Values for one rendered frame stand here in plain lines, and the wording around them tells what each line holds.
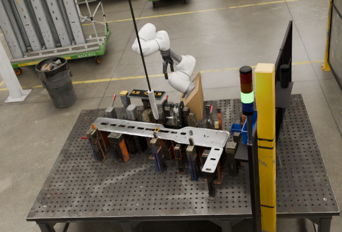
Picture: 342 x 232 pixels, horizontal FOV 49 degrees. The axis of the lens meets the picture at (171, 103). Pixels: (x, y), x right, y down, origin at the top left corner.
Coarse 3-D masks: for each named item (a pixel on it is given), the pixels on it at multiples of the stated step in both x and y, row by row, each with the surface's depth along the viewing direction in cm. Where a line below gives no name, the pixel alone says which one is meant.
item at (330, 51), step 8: (336, 0) 486; (328, 8) 520; (336, 8) 489; (328, 16) 523; (336, 16) 491; (328, 24) 528; (336, 24) 493; (328, 32) 535; (336, 32) 495; (328, 40) 542; (336, 40) 497; (328, 48) 544; (336, 48) 500; (328, 56) 551; (336, 56) 504; (328, 64) 551; (336, 64) 510; (336, 72) 517; (336, 80) 513
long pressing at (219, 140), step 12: (96, 120) 376; (108, 120) 373; (120, 120) 369; (120, 132) 354; (132, 132) 350; (144, 132) 347; (168, 132) 341; (180, 132) 338; (204, 132) 332; (216, 132) 330; (228, 132) 327; (204, 144) 319; (216, 144) 316
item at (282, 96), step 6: (276, 78) 300; (276, 84) 299; (276, 90) 292; (282, 90) 291; (288, 90) 290; (276, 96) 286; (282, 96) 284; (288, 96) 283; (276, 102) 279; (282, 102) 278; (288, 102) 277
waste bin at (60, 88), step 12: (48, 60) 596; (60, 60) 596; (36, 72) 575; (48, 72) 557; (60, 72) 566; (48, 84) 567; (60, 84) 576; (72, 84) 603; (60, 96) 587; (72, 96) 601
